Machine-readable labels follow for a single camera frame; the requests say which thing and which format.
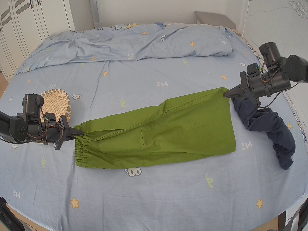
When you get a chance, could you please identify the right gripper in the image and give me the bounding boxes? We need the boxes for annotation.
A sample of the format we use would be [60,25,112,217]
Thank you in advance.
[239,71,292,105]

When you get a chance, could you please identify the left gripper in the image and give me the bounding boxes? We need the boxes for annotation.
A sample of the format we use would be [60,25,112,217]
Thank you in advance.
[28,115,71,151]

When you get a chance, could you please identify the green shorts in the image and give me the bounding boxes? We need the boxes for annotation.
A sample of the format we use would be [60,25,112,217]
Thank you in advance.
[73,87,236,170]

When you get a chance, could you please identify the round woven basket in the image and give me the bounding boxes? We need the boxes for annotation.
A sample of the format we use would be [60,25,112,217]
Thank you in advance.
[39,89,73,129]

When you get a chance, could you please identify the dark blue garment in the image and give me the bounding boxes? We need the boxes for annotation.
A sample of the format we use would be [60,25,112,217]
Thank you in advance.
[232,96,296,170]

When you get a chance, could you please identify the bed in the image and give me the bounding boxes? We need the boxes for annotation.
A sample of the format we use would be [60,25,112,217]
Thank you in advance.
[0,0,308,231]

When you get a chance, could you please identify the grey bedside table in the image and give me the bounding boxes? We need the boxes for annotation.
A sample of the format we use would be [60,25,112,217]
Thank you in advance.
[194,11,237,31]

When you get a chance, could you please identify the white wardrobe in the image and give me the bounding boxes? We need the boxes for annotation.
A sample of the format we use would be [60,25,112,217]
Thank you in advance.
[0,0,75,78]

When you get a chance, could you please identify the pale blue quilt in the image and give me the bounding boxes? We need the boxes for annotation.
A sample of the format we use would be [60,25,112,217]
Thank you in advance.
[16,22,237,74]

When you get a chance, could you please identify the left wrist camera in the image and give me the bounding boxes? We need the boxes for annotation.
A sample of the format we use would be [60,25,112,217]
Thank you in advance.
[44,113,58,127]

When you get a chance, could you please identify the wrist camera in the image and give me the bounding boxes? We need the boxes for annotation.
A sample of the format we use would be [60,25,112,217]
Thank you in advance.
[247,63,262,77]
[44,113,58,127]

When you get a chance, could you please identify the black cable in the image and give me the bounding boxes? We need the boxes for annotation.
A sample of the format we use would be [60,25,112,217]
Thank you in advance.
[256,90,285,109]

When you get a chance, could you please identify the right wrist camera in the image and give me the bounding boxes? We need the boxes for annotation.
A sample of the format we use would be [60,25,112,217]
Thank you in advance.
[247,63,262,77]

